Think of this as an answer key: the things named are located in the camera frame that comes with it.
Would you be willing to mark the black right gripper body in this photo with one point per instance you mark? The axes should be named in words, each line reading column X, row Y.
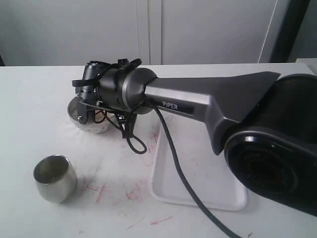
column 84, row 87

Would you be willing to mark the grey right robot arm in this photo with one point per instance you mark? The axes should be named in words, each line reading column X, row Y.
column 263, row 123

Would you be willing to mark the steel bowl of rice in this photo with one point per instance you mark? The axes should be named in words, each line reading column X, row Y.
column 90, row 127

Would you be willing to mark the steel cup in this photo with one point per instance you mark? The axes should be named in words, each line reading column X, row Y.
column 55, row 178

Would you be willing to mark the white cabinet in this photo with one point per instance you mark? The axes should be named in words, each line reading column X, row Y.
column 73, row 32

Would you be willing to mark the white plastic tray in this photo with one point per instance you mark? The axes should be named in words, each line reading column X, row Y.
column 207, row 173

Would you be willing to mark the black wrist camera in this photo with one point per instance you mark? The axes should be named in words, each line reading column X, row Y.
column 86, row 113

